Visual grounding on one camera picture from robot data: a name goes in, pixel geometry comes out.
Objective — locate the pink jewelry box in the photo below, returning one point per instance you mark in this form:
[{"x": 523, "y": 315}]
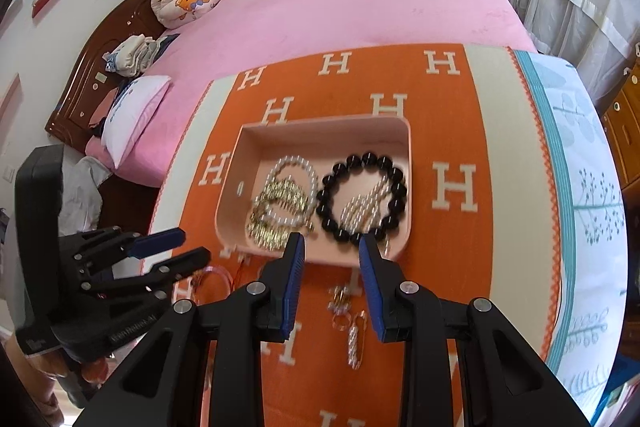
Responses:
[{"x": 280, "y": 139}]

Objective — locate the small silver rings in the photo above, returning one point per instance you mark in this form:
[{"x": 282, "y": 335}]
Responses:
[{"x": 340, "y": 297}]

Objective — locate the clear pink bangle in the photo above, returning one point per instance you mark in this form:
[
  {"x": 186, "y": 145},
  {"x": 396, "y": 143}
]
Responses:
[{"x": 228, "y": 279}]

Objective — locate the white pillow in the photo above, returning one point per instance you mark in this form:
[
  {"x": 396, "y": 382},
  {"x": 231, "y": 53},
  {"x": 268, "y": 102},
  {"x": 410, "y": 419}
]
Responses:
[{"x": 135, "y": 117}]

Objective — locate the brown wooden cabinet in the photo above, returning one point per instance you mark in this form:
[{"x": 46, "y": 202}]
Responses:
[{"x": 625, "y": 127}]

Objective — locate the folded clothes pile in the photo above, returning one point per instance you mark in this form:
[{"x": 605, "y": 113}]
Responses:
[{"x": 132, "y": 54}]

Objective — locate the rhinestone safety pin brooch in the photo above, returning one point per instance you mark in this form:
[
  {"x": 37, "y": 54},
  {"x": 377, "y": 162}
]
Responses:
[{"x": 356, "y": 342}]

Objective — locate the brown wooden headboard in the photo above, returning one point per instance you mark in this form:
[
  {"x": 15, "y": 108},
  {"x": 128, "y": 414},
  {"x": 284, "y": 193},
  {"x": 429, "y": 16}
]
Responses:
[{"x": 85, "y": 72}]

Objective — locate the orange letter-print blanket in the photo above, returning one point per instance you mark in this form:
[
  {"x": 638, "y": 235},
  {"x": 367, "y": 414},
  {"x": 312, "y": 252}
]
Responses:
[{"x": 450, "y": 132}]

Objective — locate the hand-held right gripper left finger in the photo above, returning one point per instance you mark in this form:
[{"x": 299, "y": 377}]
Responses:
[{"x": 296, "y": 287}]

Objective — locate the white tree-print quilt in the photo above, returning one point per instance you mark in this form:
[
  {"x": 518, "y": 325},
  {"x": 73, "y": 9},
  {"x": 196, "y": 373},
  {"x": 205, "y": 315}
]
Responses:
[{"x": 590, "y": 187}]

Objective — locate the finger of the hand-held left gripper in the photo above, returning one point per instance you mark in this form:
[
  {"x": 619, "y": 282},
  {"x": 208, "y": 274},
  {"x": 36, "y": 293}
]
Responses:
[
  {"x": 157, "y": 242},
  {"x": 185, "y": 263}
]

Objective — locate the grey white cloth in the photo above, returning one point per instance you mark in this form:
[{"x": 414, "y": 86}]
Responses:
[{"x": 82, "y": 187}]

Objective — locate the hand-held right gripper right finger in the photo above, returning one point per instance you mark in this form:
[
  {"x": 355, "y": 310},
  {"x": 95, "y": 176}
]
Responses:
[{"x": 372, "y": 292}]

